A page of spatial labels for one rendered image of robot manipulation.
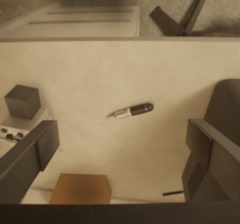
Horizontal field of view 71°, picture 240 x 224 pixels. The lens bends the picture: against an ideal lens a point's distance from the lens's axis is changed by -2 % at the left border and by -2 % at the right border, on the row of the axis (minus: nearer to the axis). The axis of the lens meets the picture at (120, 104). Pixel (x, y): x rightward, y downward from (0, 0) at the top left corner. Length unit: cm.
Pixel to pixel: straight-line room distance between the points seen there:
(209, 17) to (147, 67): 99
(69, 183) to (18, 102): 49
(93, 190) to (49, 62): 55
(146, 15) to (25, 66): 96
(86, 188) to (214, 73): 65
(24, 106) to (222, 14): 126
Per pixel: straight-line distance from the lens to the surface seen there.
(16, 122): 53
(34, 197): 115
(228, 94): 42
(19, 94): 51
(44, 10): 118
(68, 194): 84
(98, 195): 79
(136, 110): 47
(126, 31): 63
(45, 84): 52
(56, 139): 17
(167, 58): 41
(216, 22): 140
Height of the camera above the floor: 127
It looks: 50 degrees down
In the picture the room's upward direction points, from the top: 170 degrees counter-clockwise
